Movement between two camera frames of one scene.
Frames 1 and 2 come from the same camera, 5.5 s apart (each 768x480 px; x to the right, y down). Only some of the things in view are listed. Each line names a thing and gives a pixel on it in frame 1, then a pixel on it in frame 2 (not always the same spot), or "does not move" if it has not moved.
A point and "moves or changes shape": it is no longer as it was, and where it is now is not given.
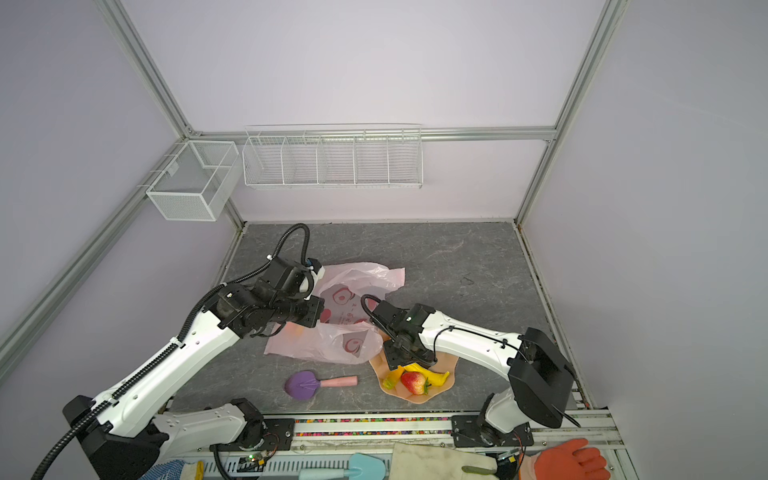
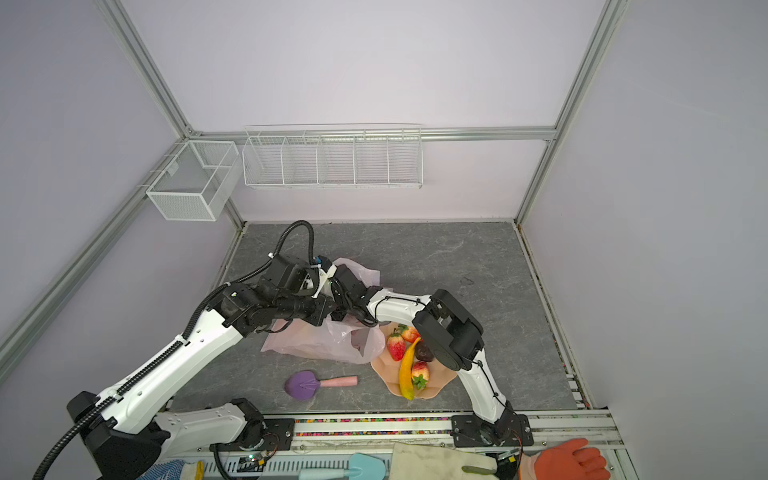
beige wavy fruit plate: x=446 y=363 does not move
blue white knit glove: x=172 y=470 does not move
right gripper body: x=396 y=355 to x=344 y=306
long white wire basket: x=333 y=156 does not move
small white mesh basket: x=197 y=181 does not move
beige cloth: x=416 y=461 does not move
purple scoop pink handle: x=304 y=385 does not move
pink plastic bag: x=345 y=334 moves or changes shape
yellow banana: x=434 y=378 to x=407 y=372
